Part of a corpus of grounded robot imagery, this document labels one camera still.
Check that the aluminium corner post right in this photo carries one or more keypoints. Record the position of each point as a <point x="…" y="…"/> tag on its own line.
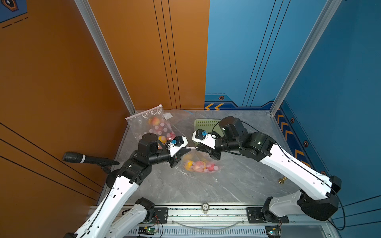
<point x="313" y="38"/>

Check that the green circuit board right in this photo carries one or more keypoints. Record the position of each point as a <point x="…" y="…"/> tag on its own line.
<point x="273" y="232"/>

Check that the aluminium corner post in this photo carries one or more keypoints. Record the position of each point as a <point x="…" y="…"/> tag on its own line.
<point x="101" y="44"/>
<point x="313" y="38"/>

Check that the green perforated plastic basket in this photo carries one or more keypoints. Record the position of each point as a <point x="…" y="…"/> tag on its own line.
<point x="208" y="125"/>

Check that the pink-trimmed bag of bags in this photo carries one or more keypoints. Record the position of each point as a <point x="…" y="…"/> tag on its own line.
<point x="195" y="156"/>

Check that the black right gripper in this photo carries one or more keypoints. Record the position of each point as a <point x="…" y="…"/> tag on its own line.
<point x="212" y="151"/>

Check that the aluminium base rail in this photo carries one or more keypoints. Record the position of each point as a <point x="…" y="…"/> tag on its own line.
<point x="228" y="220"/>

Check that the small brass weight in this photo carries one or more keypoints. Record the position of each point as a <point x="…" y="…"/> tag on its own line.
<point x="282" y="180"/>

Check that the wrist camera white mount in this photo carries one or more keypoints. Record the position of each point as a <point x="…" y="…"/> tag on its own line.
<point x="204" y="138"/>
<point x="175" y="145"/>

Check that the round silver knob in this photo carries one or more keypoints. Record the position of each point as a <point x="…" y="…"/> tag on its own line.
<point x="205" y="207"/>

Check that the pink basket peach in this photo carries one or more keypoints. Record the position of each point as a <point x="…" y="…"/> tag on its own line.
<point x="212" y="167"/>

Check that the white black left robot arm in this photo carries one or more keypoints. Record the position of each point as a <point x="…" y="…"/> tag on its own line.
<point x="103" y="223"/>

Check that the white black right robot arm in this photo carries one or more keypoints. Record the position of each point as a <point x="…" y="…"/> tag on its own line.
<point x="318" y="194"/>

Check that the clear zip-top bag pink zipper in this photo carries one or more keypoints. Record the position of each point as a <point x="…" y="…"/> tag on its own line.
<point x="140" y="124"/>

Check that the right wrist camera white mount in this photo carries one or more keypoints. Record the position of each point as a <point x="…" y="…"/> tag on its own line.
<point x="204" y="138"/>

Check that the green circuit board left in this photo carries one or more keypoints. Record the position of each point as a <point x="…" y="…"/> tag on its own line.
<point x="147" y="231"/>

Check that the aluminium corner post left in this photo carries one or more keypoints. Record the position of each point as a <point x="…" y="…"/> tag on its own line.
<point x="101" y="44"/>

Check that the black microphone on stand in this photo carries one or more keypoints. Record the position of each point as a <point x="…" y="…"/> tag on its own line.
<point x="104" y="163"/>

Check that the clear zip-top bag blue zipper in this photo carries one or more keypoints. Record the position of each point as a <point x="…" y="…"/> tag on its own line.
<point x="175" y="115"/>

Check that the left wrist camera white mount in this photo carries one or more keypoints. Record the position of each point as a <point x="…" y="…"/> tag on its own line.
<point x="175" y="145"/>

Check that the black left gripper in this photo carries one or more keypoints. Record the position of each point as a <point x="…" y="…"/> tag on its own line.
<point x="176" y="158"/>

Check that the plain yellow peach with leaf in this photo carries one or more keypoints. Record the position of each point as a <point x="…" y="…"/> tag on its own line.
<point x="162" y="139"/>

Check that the green circuit board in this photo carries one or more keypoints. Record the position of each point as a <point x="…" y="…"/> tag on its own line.
<point x="147" y="231"/>
<point x="273" y="232"/>

